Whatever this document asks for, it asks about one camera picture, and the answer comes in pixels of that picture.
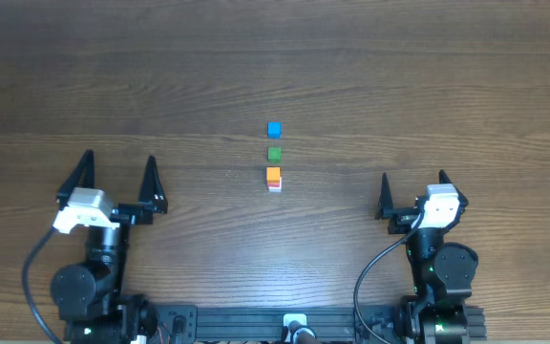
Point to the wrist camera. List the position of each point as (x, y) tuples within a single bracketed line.
[(86, 208), (439, 205)]

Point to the orange cube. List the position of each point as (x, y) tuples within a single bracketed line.
[(273, 174)]

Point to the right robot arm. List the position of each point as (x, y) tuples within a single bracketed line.
[(451, 272)]

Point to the red cube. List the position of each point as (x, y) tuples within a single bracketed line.
[(280, 182)]

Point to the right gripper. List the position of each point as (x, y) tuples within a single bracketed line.
[(401, 221)]

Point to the white cube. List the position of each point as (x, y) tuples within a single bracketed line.
[(275, 189)]

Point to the blue cube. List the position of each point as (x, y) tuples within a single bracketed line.
[(274, 130)]

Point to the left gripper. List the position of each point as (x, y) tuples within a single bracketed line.
[(134, 213)]

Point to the green cube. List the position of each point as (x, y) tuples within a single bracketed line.
[(274, 154)]

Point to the mounting rail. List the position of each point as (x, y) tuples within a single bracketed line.
[(246, 325)]

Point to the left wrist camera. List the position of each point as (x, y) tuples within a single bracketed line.
[(86, 208)]

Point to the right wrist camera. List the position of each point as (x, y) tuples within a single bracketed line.
[(439, 205)]

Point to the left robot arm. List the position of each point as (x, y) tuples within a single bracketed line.
[(72, 286)]

